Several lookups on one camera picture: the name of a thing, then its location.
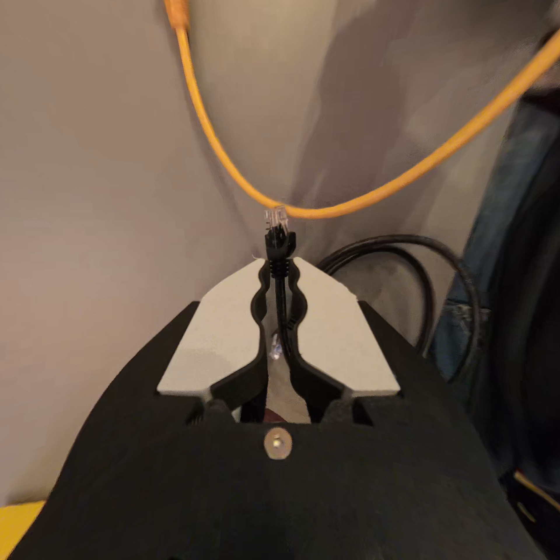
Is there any yellow plastic bin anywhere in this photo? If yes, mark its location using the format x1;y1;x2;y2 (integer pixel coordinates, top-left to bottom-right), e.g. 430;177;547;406
0;500;47;560

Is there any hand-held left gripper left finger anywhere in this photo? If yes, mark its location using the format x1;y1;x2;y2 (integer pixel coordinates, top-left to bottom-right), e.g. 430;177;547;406
156;258;269;421

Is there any yellow ethernet cable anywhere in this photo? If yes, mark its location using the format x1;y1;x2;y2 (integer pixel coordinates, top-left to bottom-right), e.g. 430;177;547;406
164;0;560;220

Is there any person's blue jeans leg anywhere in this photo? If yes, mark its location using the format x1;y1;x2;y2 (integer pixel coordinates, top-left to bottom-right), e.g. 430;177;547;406
429;87;560;482

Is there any black ethernet cable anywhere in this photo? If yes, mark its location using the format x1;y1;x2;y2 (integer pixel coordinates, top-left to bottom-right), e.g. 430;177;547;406
262;207;487;382

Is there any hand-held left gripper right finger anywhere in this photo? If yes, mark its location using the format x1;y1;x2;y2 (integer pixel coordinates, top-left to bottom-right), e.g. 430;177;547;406
286;257;401;423

